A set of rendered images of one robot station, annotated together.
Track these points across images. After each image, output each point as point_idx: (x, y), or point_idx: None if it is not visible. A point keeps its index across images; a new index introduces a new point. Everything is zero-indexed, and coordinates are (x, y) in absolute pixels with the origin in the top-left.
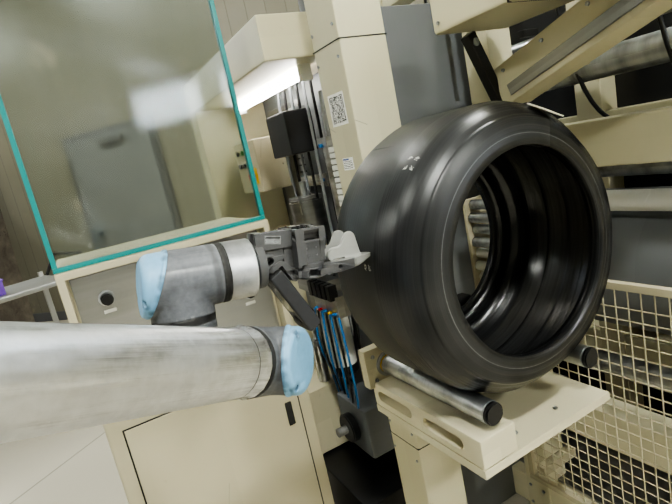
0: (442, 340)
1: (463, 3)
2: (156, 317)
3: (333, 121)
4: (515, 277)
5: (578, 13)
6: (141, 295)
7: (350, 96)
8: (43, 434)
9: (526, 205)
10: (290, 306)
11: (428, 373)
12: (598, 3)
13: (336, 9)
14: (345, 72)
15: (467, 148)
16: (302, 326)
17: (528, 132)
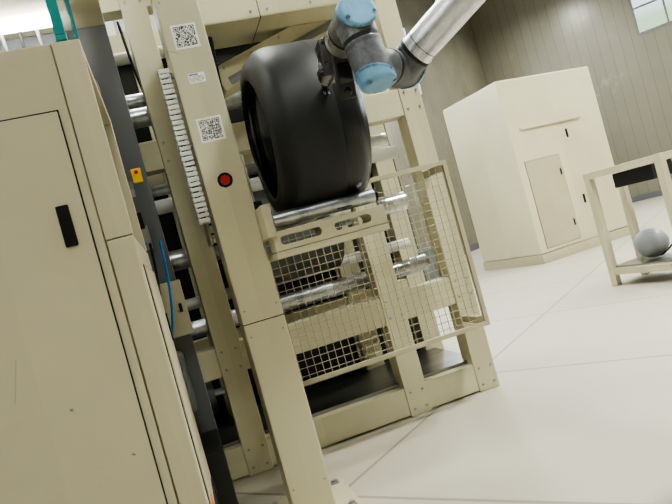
0: (369, 132)
1: (224, 11)
2: (371, 24)
3: (177, 45)
4: (276, 190)
5: (273, 41)
6: (368, 8)
7: (204, 27)
8: None
9: (265, 147)
10: (352, 75)
11: (352, 168)
12: (284, 38)
13: None
14: (199, 10)
15: None
16: (351, 93)
17: None
